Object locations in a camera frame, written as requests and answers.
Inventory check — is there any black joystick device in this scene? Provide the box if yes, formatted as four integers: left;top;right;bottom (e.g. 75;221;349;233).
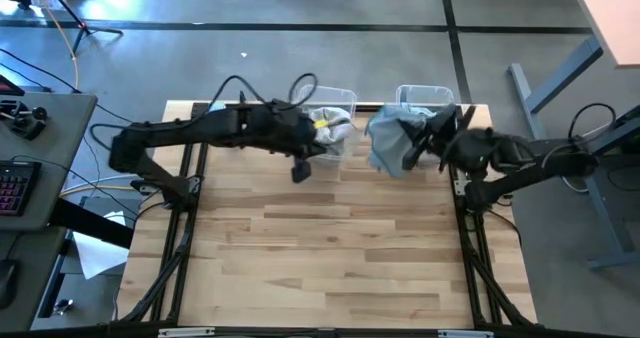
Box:
0;99;50;141

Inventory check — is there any clear plastic bin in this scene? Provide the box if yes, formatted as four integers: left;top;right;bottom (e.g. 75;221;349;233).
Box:
293;84;359;168
394;83;457;169

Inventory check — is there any white cloth with teal trim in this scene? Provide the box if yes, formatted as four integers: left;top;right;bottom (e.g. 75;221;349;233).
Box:
366;103;444;180

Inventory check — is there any white paper sheet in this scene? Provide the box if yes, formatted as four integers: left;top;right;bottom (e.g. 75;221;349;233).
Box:
71;210;135;281

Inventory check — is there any grey side desk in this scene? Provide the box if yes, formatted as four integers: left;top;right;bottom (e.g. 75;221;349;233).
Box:
0;90;100;233

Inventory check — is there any black computer mouse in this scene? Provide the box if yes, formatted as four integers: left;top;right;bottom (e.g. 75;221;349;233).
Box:
0;259;20;310

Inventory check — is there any silver metal bracket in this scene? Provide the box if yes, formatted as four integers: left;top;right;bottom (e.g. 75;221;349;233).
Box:
157;326;217;338
437;329;495;338

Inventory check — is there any yellow cable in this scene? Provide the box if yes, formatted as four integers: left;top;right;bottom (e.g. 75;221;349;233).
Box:
27;0;81;92

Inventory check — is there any light wooden desk top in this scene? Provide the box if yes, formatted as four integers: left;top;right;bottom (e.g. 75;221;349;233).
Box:
566;0;640;70

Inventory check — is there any black tripod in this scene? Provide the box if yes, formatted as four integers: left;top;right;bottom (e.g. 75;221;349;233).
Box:
37;0;125;55

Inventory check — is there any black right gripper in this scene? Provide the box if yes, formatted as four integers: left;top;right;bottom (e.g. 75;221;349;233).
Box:
401;103;469;172

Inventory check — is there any black aluminium table frame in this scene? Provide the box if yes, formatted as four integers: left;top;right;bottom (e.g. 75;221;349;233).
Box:
107;100;539;338

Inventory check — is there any black desk beam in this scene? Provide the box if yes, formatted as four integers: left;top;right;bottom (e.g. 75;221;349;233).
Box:
47;197;135;250

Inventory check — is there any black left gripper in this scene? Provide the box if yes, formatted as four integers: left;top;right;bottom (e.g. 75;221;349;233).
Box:
287;112;354;160

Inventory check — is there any black keyboard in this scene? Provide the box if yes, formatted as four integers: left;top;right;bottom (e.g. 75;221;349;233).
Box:
0;159;43;218

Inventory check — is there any blue-grey desk frame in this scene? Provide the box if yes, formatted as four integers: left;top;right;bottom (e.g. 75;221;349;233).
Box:
507;35;640;272

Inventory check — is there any white cable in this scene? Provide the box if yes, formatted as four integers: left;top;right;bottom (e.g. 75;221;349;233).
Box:
59;171;154;195

